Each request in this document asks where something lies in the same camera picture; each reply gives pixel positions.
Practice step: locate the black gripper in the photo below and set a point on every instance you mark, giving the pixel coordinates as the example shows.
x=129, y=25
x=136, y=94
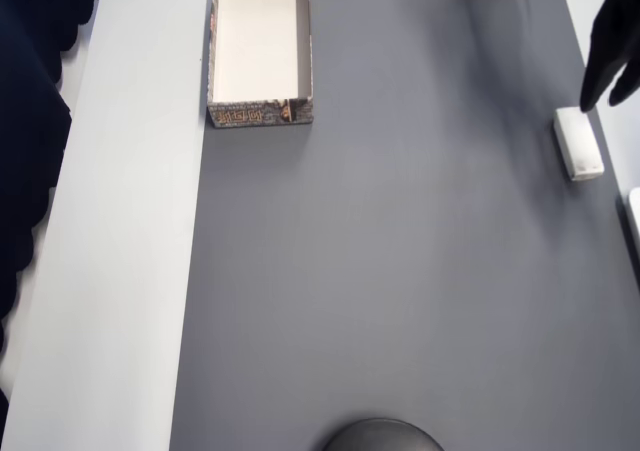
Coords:
x=606, y=66

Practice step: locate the white rectangular eraser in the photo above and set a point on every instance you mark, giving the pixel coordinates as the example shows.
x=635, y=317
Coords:
x=579, y=143

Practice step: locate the patterned open cardboard box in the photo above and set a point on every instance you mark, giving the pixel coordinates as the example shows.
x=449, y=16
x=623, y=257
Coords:
x=260, y=41

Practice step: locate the grey desk mat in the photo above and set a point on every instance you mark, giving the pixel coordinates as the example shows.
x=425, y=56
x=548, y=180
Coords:
x=390, y=251

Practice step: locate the black round knob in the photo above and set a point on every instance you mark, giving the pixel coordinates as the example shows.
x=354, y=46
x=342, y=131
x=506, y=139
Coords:
x=382, y=436

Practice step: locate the dark navy fabric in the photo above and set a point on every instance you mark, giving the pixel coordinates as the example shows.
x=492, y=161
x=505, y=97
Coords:
x=30, y=121

